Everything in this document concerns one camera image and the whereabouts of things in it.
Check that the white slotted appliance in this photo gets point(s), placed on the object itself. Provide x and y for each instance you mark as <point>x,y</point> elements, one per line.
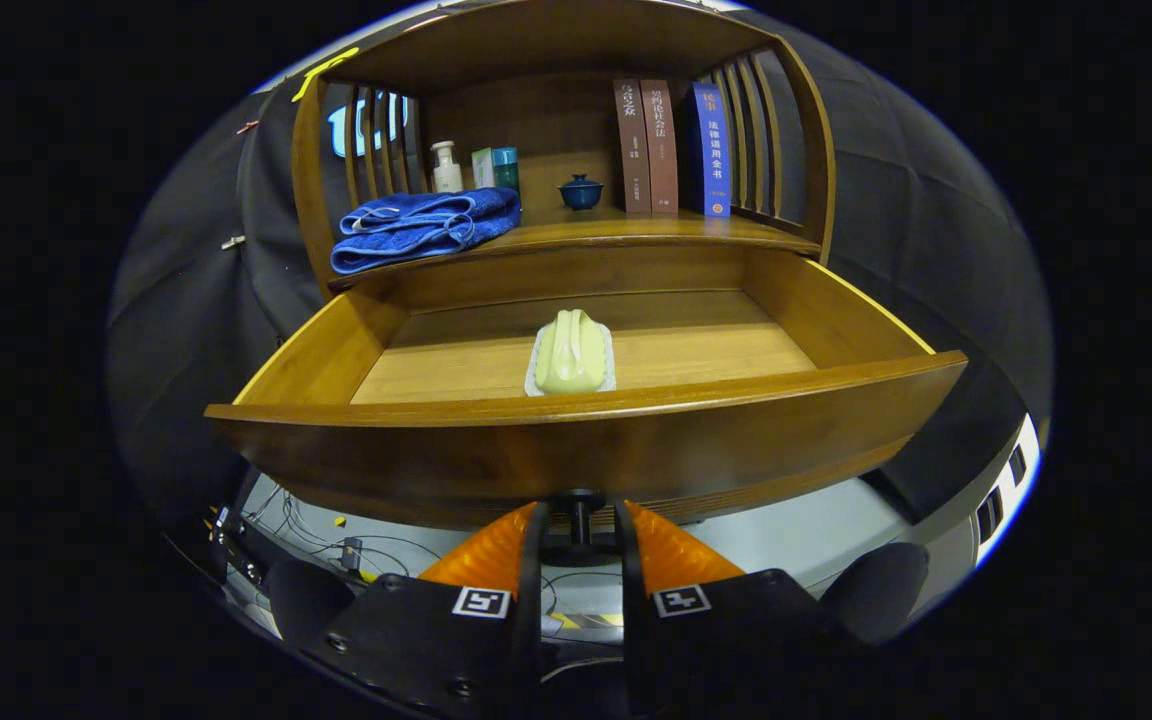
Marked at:
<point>1002,492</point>

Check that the reddish brown book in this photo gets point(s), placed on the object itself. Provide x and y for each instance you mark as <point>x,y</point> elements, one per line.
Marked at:
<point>661,150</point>

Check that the wooden countertop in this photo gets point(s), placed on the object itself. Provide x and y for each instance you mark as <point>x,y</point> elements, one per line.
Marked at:
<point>636,232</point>

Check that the dark brown book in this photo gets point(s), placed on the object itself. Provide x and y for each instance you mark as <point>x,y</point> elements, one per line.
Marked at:
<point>632,150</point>

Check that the white pump bottle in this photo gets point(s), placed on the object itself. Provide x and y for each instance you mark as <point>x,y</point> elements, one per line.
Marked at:
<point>447,175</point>

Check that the wooden cabinet with slatted hutch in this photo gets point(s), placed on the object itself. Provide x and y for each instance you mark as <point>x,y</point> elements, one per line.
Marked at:
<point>536,120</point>

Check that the wooden drawer with black knob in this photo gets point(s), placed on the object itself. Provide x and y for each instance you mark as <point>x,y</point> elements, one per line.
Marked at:
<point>536,460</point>

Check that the blue book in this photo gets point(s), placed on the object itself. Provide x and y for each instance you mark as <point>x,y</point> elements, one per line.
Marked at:
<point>711,150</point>

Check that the folded blue towel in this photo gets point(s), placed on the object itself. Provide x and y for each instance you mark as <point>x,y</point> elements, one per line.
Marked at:
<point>416,230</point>

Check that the teal capped bottle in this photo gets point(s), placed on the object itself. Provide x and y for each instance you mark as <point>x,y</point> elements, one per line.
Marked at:
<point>506,165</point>

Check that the white green tube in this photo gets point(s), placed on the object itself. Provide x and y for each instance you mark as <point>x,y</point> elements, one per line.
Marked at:
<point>482,168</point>

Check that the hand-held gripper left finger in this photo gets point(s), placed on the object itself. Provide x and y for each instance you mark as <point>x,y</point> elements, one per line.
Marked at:
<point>529,640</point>

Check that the dark blue lidded teacup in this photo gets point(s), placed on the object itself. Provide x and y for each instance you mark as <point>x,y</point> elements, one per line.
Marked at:
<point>581,193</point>

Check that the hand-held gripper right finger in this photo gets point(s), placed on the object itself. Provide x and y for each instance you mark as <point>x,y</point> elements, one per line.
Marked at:
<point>636,640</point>

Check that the green scrubbing brush white base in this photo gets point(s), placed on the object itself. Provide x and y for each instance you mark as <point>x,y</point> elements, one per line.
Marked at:
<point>571,355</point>

